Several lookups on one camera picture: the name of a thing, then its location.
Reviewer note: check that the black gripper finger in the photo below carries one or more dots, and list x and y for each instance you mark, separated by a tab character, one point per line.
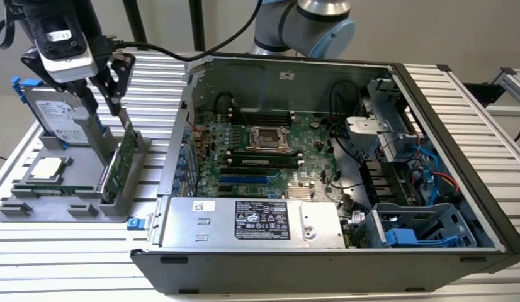
86	97
121	75

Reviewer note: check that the green graphics card black cooler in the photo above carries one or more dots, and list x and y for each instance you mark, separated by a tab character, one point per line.
121	163

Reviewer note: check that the hard disk blue carrier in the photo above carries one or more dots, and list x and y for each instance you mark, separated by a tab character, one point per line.
54	116

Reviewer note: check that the black stand pole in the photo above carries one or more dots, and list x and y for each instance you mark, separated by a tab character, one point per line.
137	25
197	25

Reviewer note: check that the silver CPU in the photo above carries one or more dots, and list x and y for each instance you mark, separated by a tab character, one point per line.
47	166

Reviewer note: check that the green RAM stick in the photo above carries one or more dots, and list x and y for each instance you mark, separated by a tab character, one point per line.
54	188

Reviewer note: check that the grey parts rack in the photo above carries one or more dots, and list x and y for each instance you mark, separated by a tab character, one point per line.
50	204

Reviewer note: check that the CPU socket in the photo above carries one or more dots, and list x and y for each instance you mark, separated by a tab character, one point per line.
268	135

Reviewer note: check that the black expansion slot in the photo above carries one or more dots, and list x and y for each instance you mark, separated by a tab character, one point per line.
242	170

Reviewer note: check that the blue case latch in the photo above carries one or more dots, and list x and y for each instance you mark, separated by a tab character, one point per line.
135	224

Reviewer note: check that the installed RAM stick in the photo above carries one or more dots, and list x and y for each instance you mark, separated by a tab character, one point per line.
260	162

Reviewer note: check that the blue expansion slot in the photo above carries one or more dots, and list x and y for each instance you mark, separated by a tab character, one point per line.
242	180

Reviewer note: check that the coin cell battery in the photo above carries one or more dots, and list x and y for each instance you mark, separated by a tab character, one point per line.
314	124

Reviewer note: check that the silver power supply unit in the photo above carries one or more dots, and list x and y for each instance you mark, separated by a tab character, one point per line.
193	229

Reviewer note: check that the green motherboard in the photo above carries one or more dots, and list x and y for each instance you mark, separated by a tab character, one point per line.
318	151

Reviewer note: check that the silver chipset heatsink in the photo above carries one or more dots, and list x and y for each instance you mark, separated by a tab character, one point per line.
300	193

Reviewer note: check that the grey metal drive cage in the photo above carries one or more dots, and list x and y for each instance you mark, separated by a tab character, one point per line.
393	138

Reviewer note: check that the grey open PC case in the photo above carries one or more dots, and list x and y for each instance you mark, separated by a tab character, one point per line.
285	273

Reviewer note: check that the grey plastic disk bay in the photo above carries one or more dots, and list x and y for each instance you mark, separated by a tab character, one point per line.
411	209

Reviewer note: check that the blue plastic drive latch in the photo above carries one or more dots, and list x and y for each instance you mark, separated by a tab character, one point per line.
400	236

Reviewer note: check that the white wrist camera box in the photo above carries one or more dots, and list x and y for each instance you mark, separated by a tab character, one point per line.
70	67

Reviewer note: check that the aluminium neighbour table frame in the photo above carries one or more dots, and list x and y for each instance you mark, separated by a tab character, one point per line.
510	77

